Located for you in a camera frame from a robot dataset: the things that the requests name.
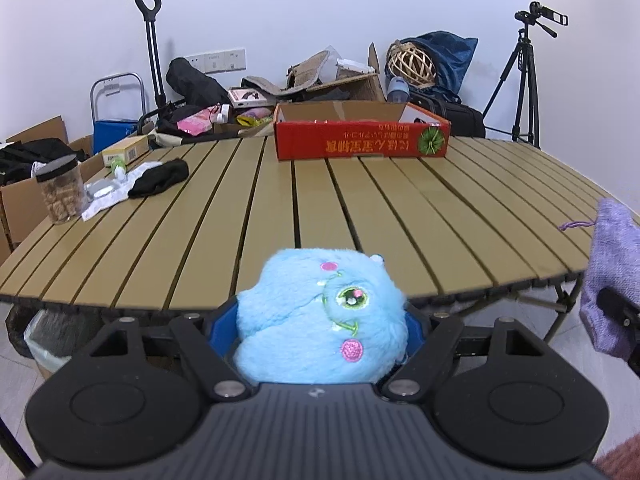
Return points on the light blue plush toy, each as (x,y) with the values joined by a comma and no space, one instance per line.
(300,320)

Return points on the pink white product box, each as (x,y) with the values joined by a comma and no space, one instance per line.
(247,97)

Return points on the blue bag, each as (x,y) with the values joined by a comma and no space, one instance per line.
(450,55)

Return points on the small grey case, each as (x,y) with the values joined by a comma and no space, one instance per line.
(102,189)

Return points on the black luggage bag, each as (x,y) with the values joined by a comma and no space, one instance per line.
(460,115)

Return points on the clear jar black lid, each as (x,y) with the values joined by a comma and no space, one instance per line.
(60,200)

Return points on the light green bin liner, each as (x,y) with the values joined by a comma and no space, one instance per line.
(45,340)

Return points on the silver folding frame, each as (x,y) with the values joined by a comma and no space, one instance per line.
(112,85)

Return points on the black tripod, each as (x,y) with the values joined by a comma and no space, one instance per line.
(522,85)

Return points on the pink package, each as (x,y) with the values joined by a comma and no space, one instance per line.
(197,122)

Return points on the black mesh basket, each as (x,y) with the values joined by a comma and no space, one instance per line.
(15,330)

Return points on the white wall outlet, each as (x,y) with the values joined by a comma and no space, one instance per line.
(217,60)

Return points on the yellow snack packet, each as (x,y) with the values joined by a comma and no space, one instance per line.
(255,120)

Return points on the small white jar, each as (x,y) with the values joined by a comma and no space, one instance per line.
(223,113)

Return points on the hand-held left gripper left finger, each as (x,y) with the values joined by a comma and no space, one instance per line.
(220,330)

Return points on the tan slatted folding table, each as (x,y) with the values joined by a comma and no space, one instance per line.
(250,220)

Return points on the person's right forearm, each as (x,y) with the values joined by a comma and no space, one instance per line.
(622,460)

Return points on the woven rattan ball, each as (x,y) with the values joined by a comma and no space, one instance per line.
(412,66)

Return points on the open brown cardboard box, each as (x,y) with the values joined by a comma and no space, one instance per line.
(360,87)

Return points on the red cardboard box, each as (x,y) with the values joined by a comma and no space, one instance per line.
(350,145)

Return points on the black knit glove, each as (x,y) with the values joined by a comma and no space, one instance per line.
(160,177)

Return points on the pale yellow carton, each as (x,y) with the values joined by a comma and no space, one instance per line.
(127,149)

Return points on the black rolled bag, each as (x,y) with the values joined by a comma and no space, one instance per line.
(192,80)

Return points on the light blue bottle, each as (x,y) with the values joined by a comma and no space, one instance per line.
(398,90)

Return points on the white cloth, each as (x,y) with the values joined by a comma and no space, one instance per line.
(102,207)

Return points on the lavender fabric pouch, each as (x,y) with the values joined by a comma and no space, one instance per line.
(612,250)

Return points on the black clothes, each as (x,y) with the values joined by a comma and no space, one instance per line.
(30,155)

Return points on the large cardboard box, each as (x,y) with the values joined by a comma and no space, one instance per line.
(20,210)

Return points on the black tote bag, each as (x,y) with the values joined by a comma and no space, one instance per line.
(170,120)

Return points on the blue plastic box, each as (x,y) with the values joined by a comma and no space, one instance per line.
(112,135)

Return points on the white plastic tray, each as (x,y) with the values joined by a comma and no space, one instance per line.
(353,65)

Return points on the small green white bottle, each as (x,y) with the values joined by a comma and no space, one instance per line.
(119,167)

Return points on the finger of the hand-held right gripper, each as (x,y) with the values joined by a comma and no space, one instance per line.
(620,307)

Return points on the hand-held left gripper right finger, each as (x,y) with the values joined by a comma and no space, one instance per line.
(415,340)

